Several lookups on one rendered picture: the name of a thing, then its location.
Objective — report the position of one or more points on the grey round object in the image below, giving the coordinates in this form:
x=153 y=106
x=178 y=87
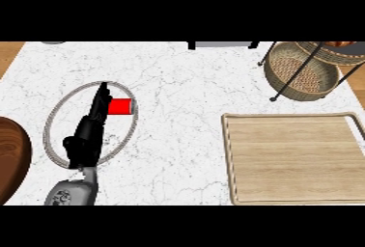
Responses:
x=54 y=42

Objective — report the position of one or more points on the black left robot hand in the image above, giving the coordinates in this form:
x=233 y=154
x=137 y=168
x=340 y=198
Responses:
x=89 y=135

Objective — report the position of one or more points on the orange croissant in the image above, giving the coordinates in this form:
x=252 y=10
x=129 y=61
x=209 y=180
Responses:
x=340 y=43

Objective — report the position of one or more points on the red can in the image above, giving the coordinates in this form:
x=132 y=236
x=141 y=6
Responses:
x=122 y=106

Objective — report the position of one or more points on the grey appliance with black legs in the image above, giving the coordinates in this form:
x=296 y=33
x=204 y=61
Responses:
x=221 y=44

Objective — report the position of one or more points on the dark brown wooden bowl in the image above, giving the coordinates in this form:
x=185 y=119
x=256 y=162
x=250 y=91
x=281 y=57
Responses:
x=12 y=157

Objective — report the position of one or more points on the pale wooden tray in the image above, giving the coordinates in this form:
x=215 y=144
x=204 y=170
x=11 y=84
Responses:
x=295 y=157

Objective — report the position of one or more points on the white plate with grey rim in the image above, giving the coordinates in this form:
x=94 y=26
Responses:
x=55 y=128

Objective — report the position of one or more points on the wicker tiered basket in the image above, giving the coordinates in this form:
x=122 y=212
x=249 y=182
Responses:
x=304 y=74

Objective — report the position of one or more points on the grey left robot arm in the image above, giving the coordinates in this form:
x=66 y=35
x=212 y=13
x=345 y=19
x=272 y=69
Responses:
x=71 y=193

